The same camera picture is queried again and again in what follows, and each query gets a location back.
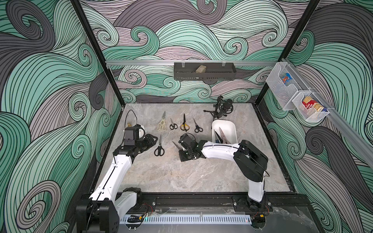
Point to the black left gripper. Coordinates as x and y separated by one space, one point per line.
147 137

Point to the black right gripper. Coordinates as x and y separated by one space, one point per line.
183 156

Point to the large black handled scissors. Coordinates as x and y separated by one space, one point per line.
159 151

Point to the cream handled kitchen scissors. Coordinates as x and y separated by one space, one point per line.
161 126

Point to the yellow black handled scissors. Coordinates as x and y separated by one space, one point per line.
184 126

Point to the small black scissors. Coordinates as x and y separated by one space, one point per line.
173 126

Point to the pink bladed scissors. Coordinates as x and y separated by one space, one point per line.
224 140

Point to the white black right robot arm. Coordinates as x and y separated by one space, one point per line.
250 160

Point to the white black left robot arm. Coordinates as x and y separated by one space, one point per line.
102 210

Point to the white plastic storage box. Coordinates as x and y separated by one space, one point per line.
228 128

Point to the white perforated strip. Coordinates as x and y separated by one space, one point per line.
198 219

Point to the beige sponge block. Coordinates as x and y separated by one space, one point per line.
201 69

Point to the blue red small packet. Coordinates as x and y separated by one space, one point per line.
286 79

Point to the red yellow small boxes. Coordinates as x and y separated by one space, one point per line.
310 103

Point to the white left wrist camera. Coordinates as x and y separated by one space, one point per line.
141 131

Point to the black wall shelf tray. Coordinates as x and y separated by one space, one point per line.
219 71

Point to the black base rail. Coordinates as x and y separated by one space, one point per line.
237 201

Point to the clear wall bin far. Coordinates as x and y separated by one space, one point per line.
283 94

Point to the clear wall bin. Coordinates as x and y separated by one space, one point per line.
309 115
283 94

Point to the clear wall bin near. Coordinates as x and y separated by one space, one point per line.
309 115

